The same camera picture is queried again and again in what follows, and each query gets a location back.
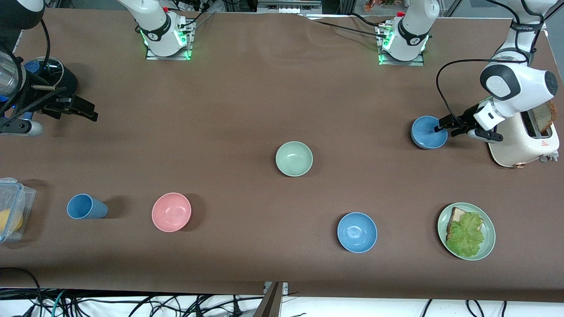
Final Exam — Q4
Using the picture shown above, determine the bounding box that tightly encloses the black base cable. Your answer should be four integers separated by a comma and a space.
304, 15, 388, 37

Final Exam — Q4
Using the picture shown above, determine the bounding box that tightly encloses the yellow food item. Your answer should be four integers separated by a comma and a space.
0, 209, 23, 234

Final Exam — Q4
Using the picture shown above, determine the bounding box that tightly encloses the green lettuce leaf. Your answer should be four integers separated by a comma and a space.
446, 212, 485, 258

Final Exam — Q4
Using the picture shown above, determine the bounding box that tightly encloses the blue cup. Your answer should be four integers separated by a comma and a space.
67, 194, 108, 220

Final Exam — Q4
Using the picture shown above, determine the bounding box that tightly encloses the clear plastic container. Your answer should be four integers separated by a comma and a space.
0, 177, 37, 243

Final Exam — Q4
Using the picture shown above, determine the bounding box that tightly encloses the teal floor cable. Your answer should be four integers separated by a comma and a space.
51, 290, 67, 317

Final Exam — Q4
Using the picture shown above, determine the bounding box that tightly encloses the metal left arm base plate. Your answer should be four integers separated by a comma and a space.
378, 26, 425, 66

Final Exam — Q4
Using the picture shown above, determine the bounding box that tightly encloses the green plate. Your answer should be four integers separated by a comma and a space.
438, 202, 496, 261

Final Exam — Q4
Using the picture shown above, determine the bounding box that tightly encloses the cream toaster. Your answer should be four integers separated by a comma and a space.
487, 99, 560, 168

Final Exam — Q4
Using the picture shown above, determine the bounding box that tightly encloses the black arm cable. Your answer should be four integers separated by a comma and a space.
0, 18, 50, 119
436, 0, 547, 122

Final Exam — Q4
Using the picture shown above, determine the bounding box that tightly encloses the toast slice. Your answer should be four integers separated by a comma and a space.
446, 207, 468, 240

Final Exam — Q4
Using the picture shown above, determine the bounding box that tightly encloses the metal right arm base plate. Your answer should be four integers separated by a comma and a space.
145, 33, 193, 61

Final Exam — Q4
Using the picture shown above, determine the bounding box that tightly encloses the black floor cable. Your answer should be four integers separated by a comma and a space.
0, 267, 44, 317

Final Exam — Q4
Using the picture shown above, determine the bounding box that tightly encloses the green bowl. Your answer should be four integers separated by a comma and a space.
275, 141, 314, 177

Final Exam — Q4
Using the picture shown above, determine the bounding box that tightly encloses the brown bread slice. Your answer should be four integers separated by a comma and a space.
531, 100, 557, 133

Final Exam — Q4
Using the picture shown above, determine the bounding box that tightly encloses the aluminium frame profile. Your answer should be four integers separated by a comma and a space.
531, 0, 564, 31

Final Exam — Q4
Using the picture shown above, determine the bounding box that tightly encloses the brown table cloth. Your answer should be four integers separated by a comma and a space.
0, 8, 564, 303

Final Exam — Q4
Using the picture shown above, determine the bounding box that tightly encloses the blue bowl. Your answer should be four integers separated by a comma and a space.
337, 212, 378, 254
411, 116, 449, 150

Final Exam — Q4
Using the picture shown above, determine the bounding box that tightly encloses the table edge bracket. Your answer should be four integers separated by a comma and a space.
253, 282, 289, 317

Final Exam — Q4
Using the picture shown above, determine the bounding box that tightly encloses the black round pot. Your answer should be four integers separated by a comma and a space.
24, 57, 79, 95

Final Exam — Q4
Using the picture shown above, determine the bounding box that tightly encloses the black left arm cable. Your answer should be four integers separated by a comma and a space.
436, 0, 547, 122

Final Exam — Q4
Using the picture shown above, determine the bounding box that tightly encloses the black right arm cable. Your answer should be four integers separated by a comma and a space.
0, 18, 50, 119

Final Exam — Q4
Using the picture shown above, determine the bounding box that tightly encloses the pink bowl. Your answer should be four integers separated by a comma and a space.
152, 192, 192, 232

